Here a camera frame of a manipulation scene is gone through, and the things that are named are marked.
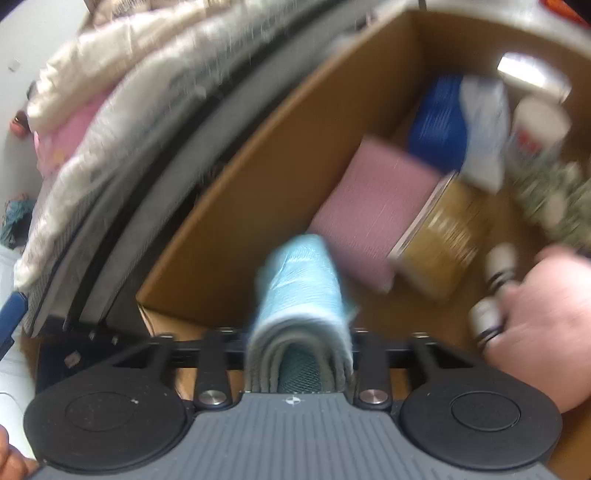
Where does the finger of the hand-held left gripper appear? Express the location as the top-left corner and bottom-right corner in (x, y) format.
(0, 293), (27, 361)

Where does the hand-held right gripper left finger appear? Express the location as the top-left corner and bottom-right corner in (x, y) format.
(105, 328), (249, 411)

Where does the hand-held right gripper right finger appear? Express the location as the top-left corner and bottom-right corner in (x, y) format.
(355, 331), (486, 411)

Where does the light blue towel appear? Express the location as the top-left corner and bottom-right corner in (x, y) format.
(246, 233), (362, 396)

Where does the gold yellow box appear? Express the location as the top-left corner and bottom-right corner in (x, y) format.
(388, 171), (496, 304)

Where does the cardboard box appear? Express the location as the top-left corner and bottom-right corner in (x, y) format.
(136, 9), (591, 467)

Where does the pink fabric case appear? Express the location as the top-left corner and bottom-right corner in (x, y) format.
(307, 134), (445, 295)

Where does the pink plush toy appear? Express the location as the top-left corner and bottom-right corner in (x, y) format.
(485, 244), (591, 414)

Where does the green floral scrunchie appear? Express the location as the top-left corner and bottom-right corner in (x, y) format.
(514, 163), (591, 241)

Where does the blue and white box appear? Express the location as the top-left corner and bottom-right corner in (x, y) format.
(405, 74), (512, 193)

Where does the white bottle red label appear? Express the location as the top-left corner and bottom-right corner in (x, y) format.
(505, 96), (573, 168)

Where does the person's left hand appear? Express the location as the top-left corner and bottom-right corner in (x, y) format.
(0, 425), (40, 480)

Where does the teal patterned cloth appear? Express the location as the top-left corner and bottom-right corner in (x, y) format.
(0, 198), (36, 251)

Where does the white striped sock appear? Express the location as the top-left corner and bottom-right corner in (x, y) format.
(482, 244), (519, 297)
(468, 296), (507, 352)

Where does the pink blanket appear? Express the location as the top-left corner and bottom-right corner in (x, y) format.
(31, 98), (110, 179)

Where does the grey mattress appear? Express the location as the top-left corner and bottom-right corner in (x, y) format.
(28, 14), (370, 334)

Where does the white quilt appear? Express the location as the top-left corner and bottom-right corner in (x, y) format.
(14, 0), (260, 288)

